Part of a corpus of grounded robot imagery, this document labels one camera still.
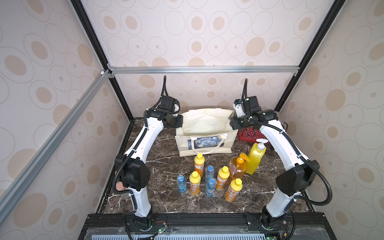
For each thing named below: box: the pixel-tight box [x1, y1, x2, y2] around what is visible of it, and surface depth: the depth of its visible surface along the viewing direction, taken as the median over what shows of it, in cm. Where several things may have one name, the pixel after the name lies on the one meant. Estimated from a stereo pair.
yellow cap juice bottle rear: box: [194, 153, 205, 177], surface depth 76 cm
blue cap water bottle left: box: [177, 175, 187, 193], surface depth 75 cm
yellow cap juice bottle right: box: [224, 178, 243, 202], surface depth 68 cm
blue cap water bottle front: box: [205, 177, 217, 197], surface depth 73 cm
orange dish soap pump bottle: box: [228, 153, 250, 183], surface depth 75 cm
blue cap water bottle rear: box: [206, 165, 215, 181], surface depth 78 cm
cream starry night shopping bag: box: [175, 108, 239, 157], surface depth 91 cm
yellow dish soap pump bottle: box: [245, 138, 269, 175], surface depth 79 cm
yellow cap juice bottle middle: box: [215, 166, 230, 191], surface depth 72 cm
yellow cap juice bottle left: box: [189, 170, 201, 196], surface depth 70 cm
